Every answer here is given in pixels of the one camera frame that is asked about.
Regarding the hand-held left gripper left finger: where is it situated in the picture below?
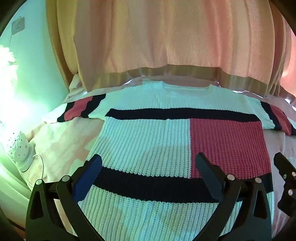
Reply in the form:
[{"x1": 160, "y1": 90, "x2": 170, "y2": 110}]
[{"x1": 25, "y1": 154, "x2": 103, "y2": 241}]

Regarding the bright white fluffy object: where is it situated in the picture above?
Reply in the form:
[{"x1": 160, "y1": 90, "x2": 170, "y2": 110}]
[{"x1": 0, "y1": 45, "x2": 19, "y2": 69}]

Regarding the white wall socket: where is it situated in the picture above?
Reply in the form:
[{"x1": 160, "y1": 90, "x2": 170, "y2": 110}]
[{"x1": 11, "y1": 17, "x2": 25, "y2": 35}]

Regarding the white bunched cloth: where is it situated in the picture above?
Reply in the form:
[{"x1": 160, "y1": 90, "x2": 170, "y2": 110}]
[{"x1": 68, "y1": 74, "x2": 88, "y2": 93}]

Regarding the pink curtain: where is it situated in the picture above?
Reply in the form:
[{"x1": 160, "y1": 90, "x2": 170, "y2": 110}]
[{"x1": 46, "y1": 0, "x2": 296, "y2": 98}]

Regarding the white red navy knit sweater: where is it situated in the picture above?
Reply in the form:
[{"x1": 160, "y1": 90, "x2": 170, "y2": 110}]
[{"x1": 57, "y1": 82, "x2": 296, "y2": 241}]

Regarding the white lamp cable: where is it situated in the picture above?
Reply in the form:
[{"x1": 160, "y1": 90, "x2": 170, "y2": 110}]
[{"x1": 21, "y1": 154, "x2": 45, "y2": 182}]

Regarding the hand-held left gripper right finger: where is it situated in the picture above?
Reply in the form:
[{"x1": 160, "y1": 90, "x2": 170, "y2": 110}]
[{"x1": 195, "y1": 152, "x2": 274, "y2": 241}]

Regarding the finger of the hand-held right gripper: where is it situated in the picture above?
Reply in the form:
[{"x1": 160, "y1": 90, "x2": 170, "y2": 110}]
[{"x1": 273, "y1": 152, "x2": 296, "y2": 217}]

